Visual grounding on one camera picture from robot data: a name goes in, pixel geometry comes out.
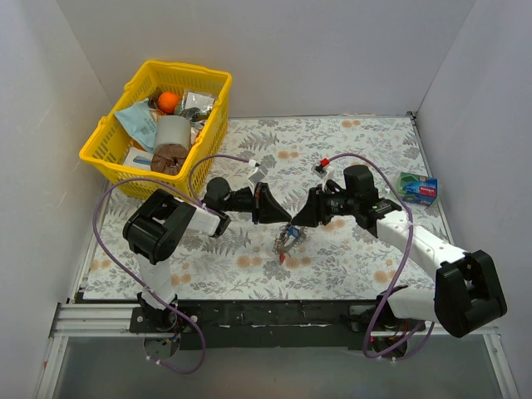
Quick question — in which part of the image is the blue tag with key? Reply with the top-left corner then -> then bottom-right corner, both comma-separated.
288,226 -> 301,239

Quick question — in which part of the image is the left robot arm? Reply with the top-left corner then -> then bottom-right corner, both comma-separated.
123,177 -> 292,333

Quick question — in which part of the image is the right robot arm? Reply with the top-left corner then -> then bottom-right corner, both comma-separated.
293,160 -> 508,337

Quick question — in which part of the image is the floral table mat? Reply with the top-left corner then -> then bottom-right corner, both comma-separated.
80,116 -> 433,301

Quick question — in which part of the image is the brown round object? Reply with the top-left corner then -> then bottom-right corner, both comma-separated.
150,144 -> 189,175

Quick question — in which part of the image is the blue red small box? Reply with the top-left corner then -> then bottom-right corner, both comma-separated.
396,172 -> 439,206

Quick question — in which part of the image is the grey tape roll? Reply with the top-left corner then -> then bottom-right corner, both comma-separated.
154,115 -> 191,152

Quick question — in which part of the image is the silver foil packet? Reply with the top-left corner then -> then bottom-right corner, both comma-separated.
175,90 -> 217,122

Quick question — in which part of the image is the white box in basket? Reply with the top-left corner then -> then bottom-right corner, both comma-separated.
123,147 -> 153,171

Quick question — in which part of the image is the orange ball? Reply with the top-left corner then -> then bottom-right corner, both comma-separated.
157,91 -> 181,114

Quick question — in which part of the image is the light blue pouch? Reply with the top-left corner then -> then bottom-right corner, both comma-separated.
115,98 -> 164,153

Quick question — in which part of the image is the yellow plastic basket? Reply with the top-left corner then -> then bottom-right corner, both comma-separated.
79,60 -> 232,199

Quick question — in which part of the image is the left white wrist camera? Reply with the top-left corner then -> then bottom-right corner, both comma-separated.
247,160 -> 268,192

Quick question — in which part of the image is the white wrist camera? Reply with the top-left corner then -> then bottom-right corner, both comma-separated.
311,158 -> 335,190
247,160 -> 268,192

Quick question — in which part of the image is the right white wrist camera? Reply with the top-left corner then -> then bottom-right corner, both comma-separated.
311,158 -> 335,190

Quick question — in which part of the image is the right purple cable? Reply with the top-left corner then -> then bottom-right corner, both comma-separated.
323,152 -> 436,362

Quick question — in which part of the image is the purple cable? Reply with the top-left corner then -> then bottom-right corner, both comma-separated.
323,152 -> 436,362
91,154 -> 261,375

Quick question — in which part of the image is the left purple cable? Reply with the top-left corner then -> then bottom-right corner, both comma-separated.
91,154 -> 261,375

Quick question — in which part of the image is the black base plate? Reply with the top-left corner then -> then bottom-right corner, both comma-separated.
128,301 -> 427,350

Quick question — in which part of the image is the aluminium frame rail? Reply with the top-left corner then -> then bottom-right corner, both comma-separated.
36,301 -> 519,398

